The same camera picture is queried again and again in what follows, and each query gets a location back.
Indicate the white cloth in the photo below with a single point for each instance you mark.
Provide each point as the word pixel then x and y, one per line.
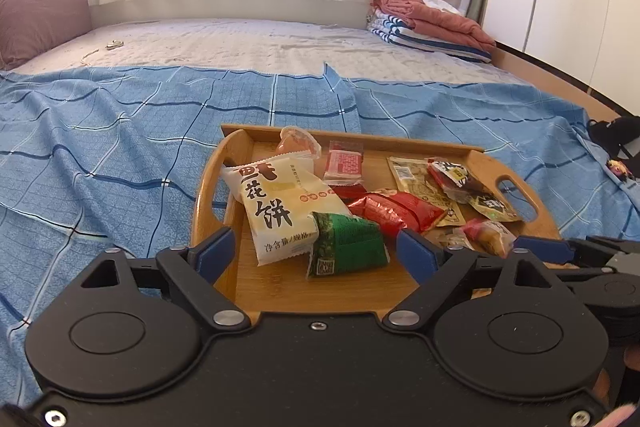
pixel 440 3

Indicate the wooden bed side rail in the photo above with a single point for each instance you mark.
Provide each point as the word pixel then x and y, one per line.
pixel 555 82

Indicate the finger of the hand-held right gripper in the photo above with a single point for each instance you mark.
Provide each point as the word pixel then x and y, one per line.
pixel 545 249
pixel 617 244

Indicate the jelly cup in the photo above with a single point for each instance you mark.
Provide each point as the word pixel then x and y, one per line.
pixel 297 142

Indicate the red slim snack packet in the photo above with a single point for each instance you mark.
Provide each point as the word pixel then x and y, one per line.
pixel 344 164

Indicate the black and white snack packet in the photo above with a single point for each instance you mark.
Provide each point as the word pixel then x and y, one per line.
pixel 475 192

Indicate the cream crinkly snack packet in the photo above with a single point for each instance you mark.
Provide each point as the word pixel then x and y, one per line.
pixel 452 239

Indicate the pink candy packet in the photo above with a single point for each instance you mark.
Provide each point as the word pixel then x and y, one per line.
pixel 487 237

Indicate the beige snack packet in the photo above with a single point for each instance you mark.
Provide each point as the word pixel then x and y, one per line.
pixel 417 187

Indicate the white cake packet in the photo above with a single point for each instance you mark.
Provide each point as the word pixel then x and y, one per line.
pixel 272 212

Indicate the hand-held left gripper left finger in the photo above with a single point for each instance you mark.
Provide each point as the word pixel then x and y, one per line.
pixel 217 254

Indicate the purple pillow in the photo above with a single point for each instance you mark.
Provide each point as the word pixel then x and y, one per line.
pixel 42 12

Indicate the red nut packet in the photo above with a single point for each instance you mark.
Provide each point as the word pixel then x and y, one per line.
pixel 395 209

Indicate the small colourful doll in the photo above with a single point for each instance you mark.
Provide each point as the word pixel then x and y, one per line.
pixel 620 169

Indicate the folded blue striped blanket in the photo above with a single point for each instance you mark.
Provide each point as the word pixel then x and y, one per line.
pixel 425 43

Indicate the dark cloth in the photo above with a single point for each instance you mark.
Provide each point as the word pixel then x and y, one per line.
pixel 617 134

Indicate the blue checked bedsheet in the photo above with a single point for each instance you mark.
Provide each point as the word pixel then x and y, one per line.
pixel 100 167

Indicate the pale headboard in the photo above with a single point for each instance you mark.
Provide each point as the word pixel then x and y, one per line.
pixel 225 9

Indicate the green snack packet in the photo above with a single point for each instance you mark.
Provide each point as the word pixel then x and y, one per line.
pixel 350 247

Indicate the beige quilted mattress pad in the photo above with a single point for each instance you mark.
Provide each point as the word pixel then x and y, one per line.
pixel 250 44

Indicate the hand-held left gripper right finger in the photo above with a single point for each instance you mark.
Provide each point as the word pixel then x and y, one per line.
pixel 417 254

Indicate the folded pink blanket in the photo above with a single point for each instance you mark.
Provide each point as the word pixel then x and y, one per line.
pixel 440 24

